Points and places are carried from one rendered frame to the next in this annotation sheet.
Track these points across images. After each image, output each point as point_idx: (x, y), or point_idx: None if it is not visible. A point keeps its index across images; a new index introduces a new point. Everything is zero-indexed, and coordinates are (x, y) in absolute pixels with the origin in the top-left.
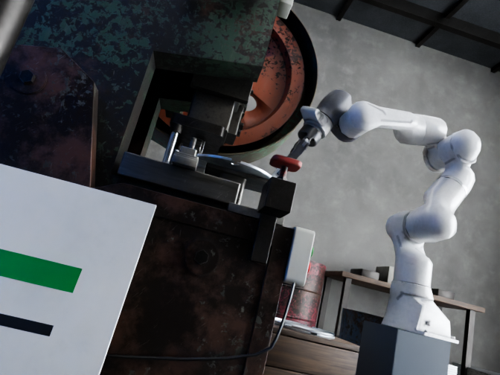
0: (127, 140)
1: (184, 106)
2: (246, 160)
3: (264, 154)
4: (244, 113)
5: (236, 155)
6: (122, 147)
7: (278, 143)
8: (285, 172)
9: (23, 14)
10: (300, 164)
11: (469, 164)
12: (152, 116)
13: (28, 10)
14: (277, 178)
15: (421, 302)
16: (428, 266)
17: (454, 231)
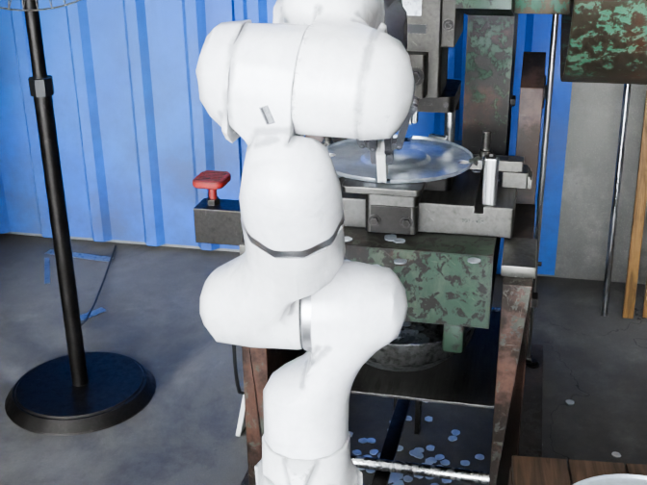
0: None
1: (490, 13)
2: (635, 71)
3: (645, 49)
4: (445, 23)
5: (573, 78)
6: (341, 140)
7: (610, 25)
8: (208, 191)
9: (47, 173)
10: (193, 185)
11: (244, 139)
12: (466, 50)
13: (49, 170)
14: (201, 200)
15: (260, 461)
16: (264, 399)
17: (208, 329)
